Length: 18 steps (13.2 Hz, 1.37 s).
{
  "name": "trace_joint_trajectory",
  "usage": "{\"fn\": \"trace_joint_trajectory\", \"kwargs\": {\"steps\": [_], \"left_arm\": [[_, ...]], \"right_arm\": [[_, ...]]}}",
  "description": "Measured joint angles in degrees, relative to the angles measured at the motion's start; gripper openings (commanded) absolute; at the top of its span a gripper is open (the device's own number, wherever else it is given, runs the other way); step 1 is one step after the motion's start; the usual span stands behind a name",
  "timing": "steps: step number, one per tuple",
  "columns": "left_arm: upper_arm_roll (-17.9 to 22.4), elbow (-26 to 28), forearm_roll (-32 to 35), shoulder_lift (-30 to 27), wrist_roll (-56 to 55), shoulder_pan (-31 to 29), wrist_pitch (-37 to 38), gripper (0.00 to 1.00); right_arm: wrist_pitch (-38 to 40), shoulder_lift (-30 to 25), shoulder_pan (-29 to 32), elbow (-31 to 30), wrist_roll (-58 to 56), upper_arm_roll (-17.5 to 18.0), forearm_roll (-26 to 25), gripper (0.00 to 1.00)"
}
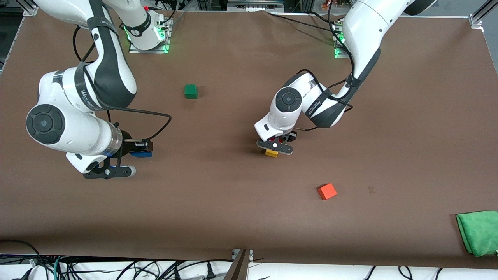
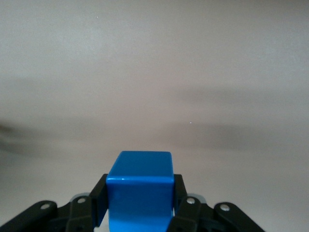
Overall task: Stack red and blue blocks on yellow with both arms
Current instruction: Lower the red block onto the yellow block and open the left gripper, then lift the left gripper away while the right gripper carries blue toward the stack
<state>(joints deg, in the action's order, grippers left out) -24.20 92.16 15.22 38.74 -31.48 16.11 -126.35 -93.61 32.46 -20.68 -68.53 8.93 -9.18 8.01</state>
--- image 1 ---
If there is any black power plug cable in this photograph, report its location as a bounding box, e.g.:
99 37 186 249
171 260 234 280

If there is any green folded cloth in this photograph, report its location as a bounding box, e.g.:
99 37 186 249
456 210 498 257

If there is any brown table cover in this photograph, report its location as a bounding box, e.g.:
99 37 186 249
0 10 498 269

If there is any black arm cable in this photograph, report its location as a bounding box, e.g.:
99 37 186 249
72 25 172 141
296 0 355 132

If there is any orange wooden block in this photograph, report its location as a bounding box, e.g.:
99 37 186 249
317 183 338 201

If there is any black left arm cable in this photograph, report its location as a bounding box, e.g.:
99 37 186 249
296 0 355 132

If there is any black cable across table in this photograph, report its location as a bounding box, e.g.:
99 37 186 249
267 11 343 32

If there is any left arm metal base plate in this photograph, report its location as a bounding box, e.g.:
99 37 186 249
334 41 351 60

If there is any aluminium frame corner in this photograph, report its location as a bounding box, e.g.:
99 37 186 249
469 0 498 28

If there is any silver metal rail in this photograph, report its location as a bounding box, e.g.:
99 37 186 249
228 0 285 10

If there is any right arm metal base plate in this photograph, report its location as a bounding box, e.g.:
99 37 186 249
128 17 172 54

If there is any aluminium profile beam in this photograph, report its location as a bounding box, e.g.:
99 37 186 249
224 249 254 280

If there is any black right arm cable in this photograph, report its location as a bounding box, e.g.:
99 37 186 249
72 25 172 141

